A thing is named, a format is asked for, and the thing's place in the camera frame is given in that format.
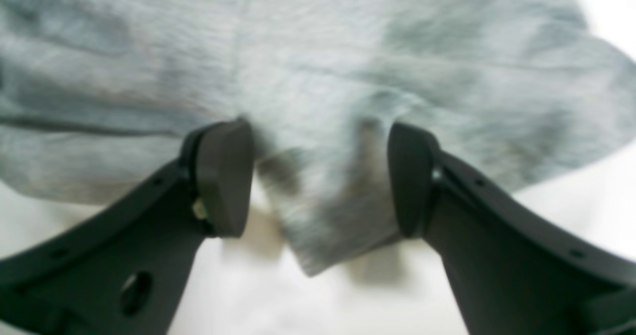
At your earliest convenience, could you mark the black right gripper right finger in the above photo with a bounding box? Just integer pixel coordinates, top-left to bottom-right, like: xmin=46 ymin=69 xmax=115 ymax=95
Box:
xmin=388 ymin=123 xmax=636 ymax=335

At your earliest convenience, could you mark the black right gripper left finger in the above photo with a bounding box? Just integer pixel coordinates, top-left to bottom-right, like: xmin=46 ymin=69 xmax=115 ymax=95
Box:
xmin=0 ymin=118 xmax=254 ymax=335

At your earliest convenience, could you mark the grey T-shirt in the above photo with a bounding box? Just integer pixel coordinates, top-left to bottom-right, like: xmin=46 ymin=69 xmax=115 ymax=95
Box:
xmin=1 ymin=0 xmax=635 ymax=276

